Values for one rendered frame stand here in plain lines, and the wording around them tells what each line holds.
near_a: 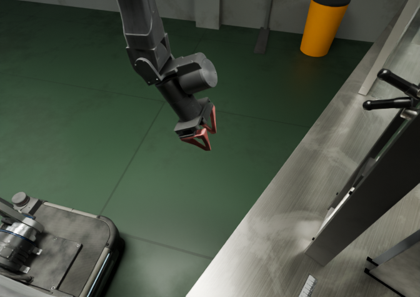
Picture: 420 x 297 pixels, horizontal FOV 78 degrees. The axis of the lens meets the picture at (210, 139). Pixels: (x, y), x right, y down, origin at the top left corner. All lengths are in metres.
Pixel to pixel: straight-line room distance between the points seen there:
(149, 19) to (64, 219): 1.30
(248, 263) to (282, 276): 0.08
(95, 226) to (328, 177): 1.15
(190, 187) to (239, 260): 1.17
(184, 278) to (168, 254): 0.16
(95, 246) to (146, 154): 0.80
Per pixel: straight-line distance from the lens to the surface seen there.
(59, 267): 1.49
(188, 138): 0.59
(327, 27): 3.04
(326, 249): 0.64
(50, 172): 2.17
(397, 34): 1.06
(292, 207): 0.75
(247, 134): 2.11
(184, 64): 0.51
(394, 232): 0.83
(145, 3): 0.48
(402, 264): 0.67
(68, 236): 1.56
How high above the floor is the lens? 1.54
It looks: 49 degrees down
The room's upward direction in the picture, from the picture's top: straight up
